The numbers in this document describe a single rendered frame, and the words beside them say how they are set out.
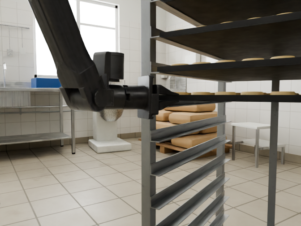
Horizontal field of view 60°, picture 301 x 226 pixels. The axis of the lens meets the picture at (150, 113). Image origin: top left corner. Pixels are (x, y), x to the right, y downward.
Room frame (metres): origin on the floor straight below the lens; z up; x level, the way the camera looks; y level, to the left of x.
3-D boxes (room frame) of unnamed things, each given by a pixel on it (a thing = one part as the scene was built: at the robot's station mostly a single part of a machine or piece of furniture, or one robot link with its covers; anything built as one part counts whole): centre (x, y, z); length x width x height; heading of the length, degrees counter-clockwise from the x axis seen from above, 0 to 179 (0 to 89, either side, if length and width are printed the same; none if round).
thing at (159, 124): (3.64, -0.30, 0.34); 0.72 x 0.42 x 0.15; 37
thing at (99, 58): (0.57, 0.11, 0.84); 0.12 x 0.09 x 0.11; 148
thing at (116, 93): (0.59, 0.09, 0.80); 0.07 x 0.06 x 0.07; 117
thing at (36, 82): (3.61, 1.40, 0.95); 0.40 x 0.30 x 0.14; 126
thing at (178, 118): (3.52, -0.63, 0.49); 0.72 x 0.42 x 0.15; 128
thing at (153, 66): (0.94, -0.19, 0.87); 0.64 x 0.03 x 0.03; 147
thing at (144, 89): (0.62, 0.03, 0.79); 0.07 x 0.07 x 0.10; 27
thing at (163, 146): (3.76, -0.49, 0.06); 1.20 x 0.80 x 0.11; 35
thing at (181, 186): (0.94, -0.19, 0.51); 0.64 x 0.03 x 0.03; 147
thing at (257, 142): (3.06, -1.26, 0.23); 0.44 x 0.44 x 0.46; 25
